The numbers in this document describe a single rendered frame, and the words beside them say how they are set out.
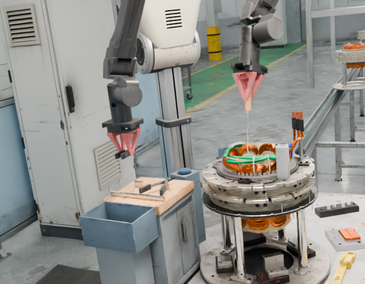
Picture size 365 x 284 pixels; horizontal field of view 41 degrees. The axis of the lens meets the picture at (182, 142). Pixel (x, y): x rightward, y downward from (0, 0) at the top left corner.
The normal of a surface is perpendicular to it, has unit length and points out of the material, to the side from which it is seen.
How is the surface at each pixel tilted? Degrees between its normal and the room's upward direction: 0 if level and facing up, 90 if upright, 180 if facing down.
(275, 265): 90
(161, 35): 90
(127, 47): 117
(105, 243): 90
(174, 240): 90
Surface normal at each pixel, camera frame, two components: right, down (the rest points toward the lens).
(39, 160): -0.40, 0.28
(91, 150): 0.90, 0.01
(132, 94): 0.48, 0.19
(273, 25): 0.56, -0.05
